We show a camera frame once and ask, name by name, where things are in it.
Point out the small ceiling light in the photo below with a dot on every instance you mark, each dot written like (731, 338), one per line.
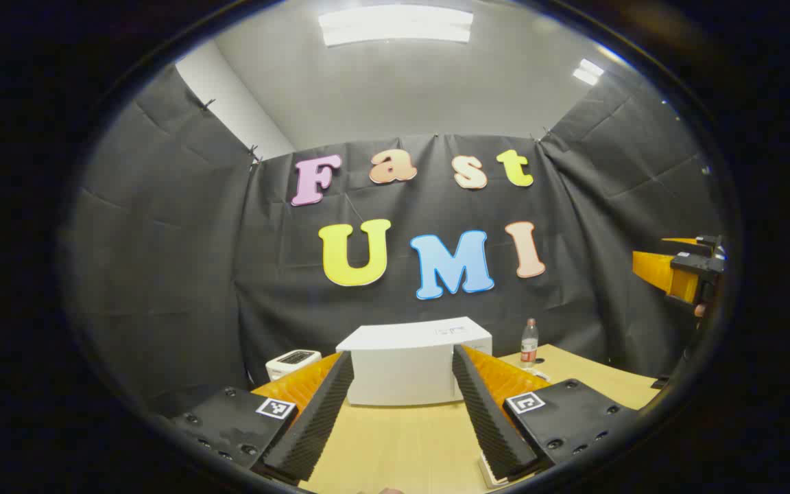
(588, 71)

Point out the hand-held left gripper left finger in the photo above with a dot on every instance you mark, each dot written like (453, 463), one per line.
(316, 425)

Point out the plastic bottle with red label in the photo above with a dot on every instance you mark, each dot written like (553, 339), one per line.
(529, 346)

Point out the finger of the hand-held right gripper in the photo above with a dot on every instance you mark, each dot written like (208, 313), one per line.
(652, 269)
(709, 241)

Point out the white toaster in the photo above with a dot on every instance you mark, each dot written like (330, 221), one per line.
(292, 362)

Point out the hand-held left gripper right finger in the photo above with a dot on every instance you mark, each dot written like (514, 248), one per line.
(487, 418)

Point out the white microwave oven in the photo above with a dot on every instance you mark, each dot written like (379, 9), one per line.
(402, 370)

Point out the large ceiling light panel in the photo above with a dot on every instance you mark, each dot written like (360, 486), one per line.
(395, 25)

